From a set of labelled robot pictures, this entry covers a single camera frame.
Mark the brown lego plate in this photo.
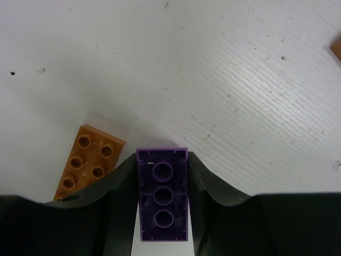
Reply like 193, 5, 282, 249
330, 38, 341, 61

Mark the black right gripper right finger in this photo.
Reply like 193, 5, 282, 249
188, 152, 340, 255

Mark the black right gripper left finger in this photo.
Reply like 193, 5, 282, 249
1, 155, 138, 255

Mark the brown lego brick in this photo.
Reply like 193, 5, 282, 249
53, 124, 126, 201

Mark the purple lego brick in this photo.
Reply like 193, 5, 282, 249
136, 147, 188, 242

